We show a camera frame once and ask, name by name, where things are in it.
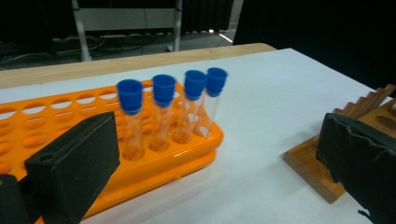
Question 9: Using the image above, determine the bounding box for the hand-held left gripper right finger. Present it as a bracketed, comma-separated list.
[316, 112, 396, 224]

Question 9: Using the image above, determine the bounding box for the white floor cable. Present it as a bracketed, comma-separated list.
[0, 50, 59, 67]

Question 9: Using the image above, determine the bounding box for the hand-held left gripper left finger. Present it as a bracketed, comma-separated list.
[23, 111, 121, 224]

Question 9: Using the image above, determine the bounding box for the white metal stand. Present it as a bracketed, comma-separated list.
[70, 0, 184, 63]

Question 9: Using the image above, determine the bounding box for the white table sheet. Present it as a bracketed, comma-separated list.
[0, 47, 396, 224]

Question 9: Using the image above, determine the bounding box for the wooden test tube rack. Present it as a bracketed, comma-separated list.
[282, 83, 396, 204]

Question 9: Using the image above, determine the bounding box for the orange plastic test tube rack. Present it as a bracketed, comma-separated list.
[0, 78, 224, 224]

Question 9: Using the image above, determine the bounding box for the blue-capped glass test tube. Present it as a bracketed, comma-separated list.
[151, 74, 177, 152]
[195, 66, 229, 138]
[173, 69, 208, 145]
[116, 78, 147, 161]

